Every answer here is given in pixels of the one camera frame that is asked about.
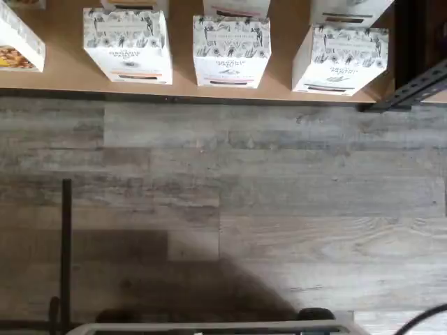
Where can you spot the white box pink strip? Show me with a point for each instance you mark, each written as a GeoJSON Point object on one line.
{"type": "Point", "coordinates": [230, 52]}
{"type": "Point", "coordinates": [237, 7]}

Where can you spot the black metal shelf rack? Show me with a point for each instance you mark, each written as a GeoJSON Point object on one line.
{"type": "Point", "coordinates": [419, 80]}

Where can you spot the black round wheel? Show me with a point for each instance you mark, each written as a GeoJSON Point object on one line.
{"type": "Point", "coordinates": [316, 314]}

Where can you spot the black metal pole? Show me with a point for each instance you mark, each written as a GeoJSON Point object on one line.
{"type": "Point", "coordinates": [66, 244]}

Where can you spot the brown low shelf board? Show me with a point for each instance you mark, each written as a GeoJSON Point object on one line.
{"type": "Point", "coordinates": [63, 76]}

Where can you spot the white box green strip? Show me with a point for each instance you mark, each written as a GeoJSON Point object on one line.
{"type": "Point", "coordinates": [349, 8]}
{"type": "Point", "coordinates": [340, 59]}

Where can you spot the white box orange strip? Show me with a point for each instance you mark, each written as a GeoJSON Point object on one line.
{"type": "Point", "coordinates": [127, 49]}
{"type": "Point", "coordinates": [134, 3]}

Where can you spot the grey metal base frame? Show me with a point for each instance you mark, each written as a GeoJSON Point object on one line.
{"type": "Point", "coordinates": [209, 328]}

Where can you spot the white granola box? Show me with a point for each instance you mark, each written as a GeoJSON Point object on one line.
{"type": "Point", "coordinates": [24, 45]}

